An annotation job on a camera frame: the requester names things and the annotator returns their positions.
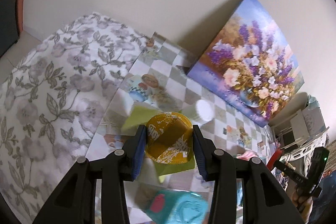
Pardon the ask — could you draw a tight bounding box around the lime green cloth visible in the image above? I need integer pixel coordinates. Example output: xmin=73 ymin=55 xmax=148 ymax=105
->
xmin=121 ymin=104 xmax=195 ymax=177

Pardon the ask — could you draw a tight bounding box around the pink white fluffy cloth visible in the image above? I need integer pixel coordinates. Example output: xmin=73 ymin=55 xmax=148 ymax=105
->
xmin=236 ymin=149 xmax=266 ymax=161

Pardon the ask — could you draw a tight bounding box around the white shelf unit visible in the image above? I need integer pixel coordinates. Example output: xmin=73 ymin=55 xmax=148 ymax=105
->
xmin=270 ymin=95 xmax=329 ymax=161

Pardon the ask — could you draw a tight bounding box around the teal plastic container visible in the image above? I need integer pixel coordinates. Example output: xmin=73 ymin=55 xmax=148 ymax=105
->
xmin=145 ymin=189 xmax=208 ymax=223

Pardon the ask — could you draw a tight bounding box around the grey floral cloth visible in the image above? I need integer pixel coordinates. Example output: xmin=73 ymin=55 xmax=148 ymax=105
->
xmin=1 ymin=13 xmax=147 ymax=223

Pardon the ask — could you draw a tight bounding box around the white green pill bottle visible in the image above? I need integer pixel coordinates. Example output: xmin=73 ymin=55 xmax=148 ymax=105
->
xmin=181 ymin=100 xmax=214 ymax=126

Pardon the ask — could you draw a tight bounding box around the floral canvas painting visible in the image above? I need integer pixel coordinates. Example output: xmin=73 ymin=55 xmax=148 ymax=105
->
xmin=187 ymin=0 xmax=304 ymax=127

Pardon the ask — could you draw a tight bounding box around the checkered patterned tablecloth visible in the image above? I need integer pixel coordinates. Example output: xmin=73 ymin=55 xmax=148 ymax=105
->
xmin=87 ymin=34 xmax=270 ymax=223

